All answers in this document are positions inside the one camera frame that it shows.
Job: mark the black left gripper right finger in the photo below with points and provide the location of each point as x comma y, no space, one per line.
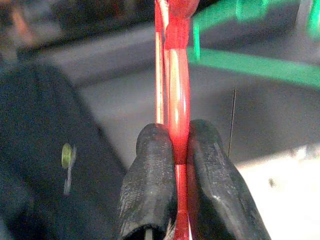
217,200

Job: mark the green plastic hanger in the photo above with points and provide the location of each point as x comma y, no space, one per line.
250,65

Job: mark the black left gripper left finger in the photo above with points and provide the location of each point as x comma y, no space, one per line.
147,190

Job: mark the red plastic hanger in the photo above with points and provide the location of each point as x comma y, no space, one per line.
178,100

